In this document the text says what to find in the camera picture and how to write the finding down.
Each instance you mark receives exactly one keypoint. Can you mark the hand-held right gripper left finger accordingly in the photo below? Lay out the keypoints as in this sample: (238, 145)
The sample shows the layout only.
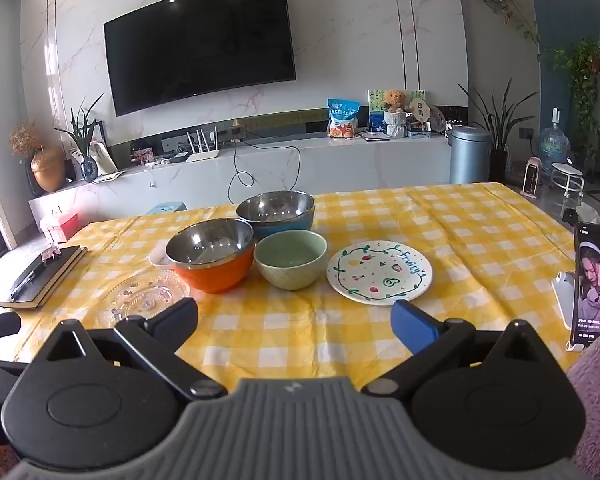
(175, 320)

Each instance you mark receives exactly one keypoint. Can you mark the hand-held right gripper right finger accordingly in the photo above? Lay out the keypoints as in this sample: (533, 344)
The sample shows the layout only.
(410, 325)

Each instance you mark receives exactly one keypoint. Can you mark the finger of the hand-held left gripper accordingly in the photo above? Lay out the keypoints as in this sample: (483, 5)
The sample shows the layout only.
(0, 326)

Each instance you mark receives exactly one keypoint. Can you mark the clear glass plate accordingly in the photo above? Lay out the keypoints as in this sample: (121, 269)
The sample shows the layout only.
(140, 295)

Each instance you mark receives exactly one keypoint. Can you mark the orange steel bowl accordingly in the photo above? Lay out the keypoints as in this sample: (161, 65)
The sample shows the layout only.
(215, 277)

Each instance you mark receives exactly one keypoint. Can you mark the white fruit-print plate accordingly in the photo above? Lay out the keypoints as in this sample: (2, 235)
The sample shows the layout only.
(380, 272)

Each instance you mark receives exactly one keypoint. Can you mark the small white dish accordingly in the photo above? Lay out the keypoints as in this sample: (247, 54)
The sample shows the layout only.
(157, 259)

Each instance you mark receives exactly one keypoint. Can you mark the green ceramic bowl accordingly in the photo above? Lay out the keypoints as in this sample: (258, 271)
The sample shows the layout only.
(290, 272)

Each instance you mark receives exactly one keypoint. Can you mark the blue steel bowl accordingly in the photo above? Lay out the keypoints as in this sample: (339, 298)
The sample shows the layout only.
(275, 207)

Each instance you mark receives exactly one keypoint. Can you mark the black pen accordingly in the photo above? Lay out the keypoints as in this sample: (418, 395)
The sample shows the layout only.
(27, 280)

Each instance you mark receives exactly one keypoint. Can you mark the black notebook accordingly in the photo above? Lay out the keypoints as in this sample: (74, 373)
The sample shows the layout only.
(55, 272)

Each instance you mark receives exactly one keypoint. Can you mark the pink paper clip ornament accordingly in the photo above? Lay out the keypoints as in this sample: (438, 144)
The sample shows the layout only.
(51, 254)

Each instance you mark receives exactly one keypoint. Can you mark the teal plastic stool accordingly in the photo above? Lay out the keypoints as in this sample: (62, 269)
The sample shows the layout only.
(166, 207)

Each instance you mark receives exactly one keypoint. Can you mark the yellow checked tablecloth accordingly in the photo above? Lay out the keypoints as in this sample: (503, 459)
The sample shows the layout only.
(290, 320)

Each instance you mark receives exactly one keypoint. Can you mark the pink storage box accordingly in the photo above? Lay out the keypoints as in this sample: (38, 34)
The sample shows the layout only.
(62, 227)

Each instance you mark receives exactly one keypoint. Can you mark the white phone stand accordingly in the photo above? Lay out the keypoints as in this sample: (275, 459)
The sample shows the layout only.
(562, 290)

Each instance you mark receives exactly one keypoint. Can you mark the paper booklet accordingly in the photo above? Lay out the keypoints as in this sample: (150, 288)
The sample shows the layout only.
(111, 175)

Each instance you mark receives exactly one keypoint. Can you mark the black set-top box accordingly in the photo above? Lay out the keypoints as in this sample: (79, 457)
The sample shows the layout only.
(179, 158)

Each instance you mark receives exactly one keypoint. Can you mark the golden round vase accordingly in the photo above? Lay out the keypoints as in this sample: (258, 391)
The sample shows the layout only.
(48, 170)

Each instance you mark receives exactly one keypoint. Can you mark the white router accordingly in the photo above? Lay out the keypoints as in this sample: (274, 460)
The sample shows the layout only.
(202, 156)

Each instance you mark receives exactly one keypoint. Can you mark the small pink photo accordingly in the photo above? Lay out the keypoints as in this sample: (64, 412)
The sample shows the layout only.
(143, 156)

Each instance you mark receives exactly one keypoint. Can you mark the white marble tv console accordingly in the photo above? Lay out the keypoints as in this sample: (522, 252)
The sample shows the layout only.
(355, 165)

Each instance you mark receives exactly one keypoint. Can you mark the blue glass vase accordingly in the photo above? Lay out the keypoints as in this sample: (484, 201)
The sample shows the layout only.
(90, 170)

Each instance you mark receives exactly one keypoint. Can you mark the white picture card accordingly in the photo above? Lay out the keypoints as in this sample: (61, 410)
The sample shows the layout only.
(104, 157)

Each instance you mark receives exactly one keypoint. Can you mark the silver trash can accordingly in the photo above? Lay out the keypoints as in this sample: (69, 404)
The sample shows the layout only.
(470, 157)

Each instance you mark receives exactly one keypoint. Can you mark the dark plant pot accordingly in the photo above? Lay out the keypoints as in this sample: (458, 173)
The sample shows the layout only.
(498, 165)

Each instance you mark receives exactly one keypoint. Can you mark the black smartphone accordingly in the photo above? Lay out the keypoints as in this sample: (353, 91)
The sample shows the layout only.
(592, 280)

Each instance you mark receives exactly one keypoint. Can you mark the dried flower bunch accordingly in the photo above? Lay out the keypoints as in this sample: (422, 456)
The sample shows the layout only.
(25, 139)

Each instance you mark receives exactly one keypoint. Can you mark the small white heater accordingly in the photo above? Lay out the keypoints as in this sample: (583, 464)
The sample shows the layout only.
(532, 177)

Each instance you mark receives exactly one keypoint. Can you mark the blue tissue box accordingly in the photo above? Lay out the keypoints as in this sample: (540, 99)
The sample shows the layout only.
(418, 133)

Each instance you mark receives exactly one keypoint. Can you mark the white tablet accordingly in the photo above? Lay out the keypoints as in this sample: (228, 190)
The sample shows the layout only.
(376, 135)

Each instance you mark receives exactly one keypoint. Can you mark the decorative display plate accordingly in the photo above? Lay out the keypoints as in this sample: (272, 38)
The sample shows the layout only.
(439, 117)

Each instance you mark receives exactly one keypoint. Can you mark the round hand fan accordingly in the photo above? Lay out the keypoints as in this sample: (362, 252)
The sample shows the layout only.
(420, 110)

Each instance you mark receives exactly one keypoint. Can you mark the blue food bag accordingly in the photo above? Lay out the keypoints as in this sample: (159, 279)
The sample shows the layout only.
(343, 117)

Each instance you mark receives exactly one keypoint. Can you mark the white round stool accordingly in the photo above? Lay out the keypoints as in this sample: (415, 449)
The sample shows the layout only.
(567, 169)

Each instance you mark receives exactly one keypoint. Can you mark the snake plant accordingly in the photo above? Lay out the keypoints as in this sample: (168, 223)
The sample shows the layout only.
(500, 120)

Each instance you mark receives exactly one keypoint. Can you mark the brown teddy bear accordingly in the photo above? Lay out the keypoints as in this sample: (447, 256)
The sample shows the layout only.
(393, 101)

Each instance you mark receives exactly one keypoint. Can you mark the green painting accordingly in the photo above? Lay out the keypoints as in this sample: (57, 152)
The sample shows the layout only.
(375, 100)

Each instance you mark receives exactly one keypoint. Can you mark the blue water jug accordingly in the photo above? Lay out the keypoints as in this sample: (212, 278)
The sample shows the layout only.
(554, 147)

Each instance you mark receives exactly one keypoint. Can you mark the black curved television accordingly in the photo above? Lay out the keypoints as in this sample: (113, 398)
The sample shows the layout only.
(200, 45)

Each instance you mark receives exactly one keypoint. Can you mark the trailing ivy plant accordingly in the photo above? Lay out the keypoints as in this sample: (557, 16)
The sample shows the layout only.
(500, 2)
(582, 85)

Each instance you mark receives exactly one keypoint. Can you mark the dark wall socket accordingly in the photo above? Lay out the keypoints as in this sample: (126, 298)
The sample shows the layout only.
(525, 133)

